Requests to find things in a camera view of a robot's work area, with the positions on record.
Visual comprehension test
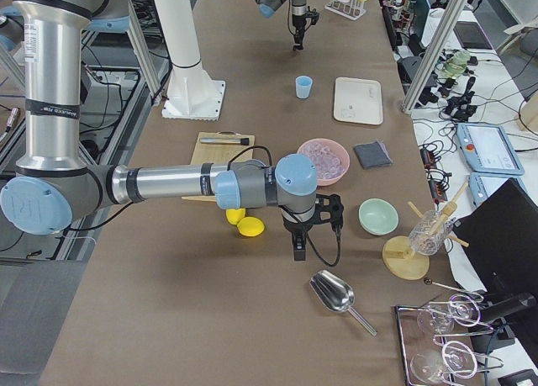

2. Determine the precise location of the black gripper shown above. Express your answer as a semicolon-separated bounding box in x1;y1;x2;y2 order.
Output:
281;193;344;261
289;5;319;51

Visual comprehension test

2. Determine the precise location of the light blue plastic cup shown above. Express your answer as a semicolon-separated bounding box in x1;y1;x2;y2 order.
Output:
295;75;313;100

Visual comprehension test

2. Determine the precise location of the metal ice scoop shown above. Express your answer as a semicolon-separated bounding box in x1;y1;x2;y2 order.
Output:
309;270;377;336

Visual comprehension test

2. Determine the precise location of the pile of clear ice cubes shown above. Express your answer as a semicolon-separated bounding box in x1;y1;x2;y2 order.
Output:
299;140;344;180

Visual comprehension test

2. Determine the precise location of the wooden cup stand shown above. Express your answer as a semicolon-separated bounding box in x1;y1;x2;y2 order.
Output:
382;182;469;280

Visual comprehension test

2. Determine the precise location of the yellow lemon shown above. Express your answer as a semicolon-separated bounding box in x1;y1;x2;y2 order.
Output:
237;216;266;237
225;209;246;226

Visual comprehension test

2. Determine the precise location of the mint green bowl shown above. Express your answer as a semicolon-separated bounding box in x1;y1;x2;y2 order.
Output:
358;198;399;235

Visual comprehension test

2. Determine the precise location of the pink bowl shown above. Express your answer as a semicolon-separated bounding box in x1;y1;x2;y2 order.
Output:
298;138;351;187

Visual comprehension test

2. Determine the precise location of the cream rabbit tray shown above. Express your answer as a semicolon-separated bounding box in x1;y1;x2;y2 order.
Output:
333;77;383;126

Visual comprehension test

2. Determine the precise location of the metal muddler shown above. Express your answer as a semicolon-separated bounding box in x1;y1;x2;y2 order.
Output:
199;138;250;146

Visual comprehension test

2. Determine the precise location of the grey folded cloth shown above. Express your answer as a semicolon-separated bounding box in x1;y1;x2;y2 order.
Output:
353;140;393;169

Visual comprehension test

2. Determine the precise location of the wooden cutting board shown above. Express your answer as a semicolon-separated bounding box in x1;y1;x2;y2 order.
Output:
180;131;256;203

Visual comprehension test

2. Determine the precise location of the clear glass on stand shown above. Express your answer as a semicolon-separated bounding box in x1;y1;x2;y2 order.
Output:
409;210;455;256

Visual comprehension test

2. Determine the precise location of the metal wine glass rack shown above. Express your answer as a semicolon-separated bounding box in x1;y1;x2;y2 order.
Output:
394;293;504;385

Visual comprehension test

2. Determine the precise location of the blue teach pendant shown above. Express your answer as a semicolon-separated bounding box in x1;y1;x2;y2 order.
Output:
456;123;525;176
468;172;526;207

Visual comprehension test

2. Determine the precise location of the black monitor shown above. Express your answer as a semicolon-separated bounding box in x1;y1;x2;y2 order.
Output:
454;178;537;296

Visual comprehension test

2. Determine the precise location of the white wire cup rack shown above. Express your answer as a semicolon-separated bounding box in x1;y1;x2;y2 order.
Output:
324;0;366;21

